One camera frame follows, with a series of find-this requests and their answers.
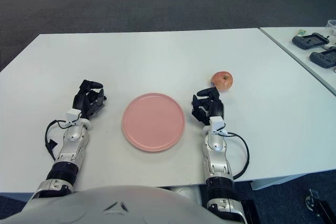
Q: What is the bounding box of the black caster wheel stand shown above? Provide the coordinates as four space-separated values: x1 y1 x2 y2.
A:
304 188 336 224

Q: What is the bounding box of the black stand plate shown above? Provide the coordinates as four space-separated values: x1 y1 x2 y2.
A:
241 199 260 224

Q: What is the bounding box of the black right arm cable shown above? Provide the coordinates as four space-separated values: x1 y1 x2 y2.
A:
219 131 250 180

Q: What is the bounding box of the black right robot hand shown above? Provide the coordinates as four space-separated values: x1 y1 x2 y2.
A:
191 87 225 126

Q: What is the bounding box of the silver robot torso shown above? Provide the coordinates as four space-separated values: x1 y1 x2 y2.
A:
0 185 224 224

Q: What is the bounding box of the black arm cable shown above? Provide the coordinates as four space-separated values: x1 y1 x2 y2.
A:
219 131 250 180
44 119 75 162

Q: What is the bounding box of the clear plastic container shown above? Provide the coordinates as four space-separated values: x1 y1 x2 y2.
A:
327 19 336 36

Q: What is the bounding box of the grey handheld controller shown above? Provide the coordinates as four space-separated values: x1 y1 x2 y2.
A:
291 33 330 50
309 48 336 68

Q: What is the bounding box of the red yellow apple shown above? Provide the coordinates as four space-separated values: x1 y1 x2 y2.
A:
211 71 234 92

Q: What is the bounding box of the pink round plate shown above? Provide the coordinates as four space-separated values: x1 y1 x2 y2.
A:
121 92 186 153

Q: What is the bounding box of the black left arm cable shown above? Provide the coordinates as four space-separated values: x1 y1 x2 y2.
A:
44 119 75 162

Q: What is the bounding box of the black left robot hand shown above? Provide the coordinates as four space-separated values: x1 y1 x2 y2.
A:
72 79 107 120

